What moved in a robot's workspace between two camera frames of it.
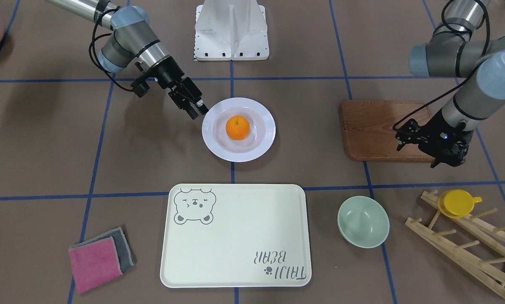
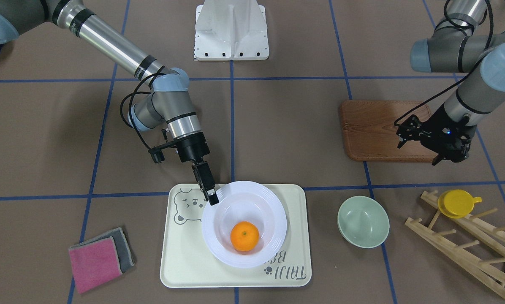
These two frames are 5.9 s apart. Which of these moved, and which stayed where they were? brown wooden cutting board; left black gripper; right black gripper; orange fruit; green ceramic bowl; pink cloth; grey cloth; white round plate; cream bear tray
Moved: white round plate; right black gripper; orange fruit
Stayed: pink cloth; grey cloth; cream bear tray; green ceramic bowl; left black gripper; brown wooden cutting board
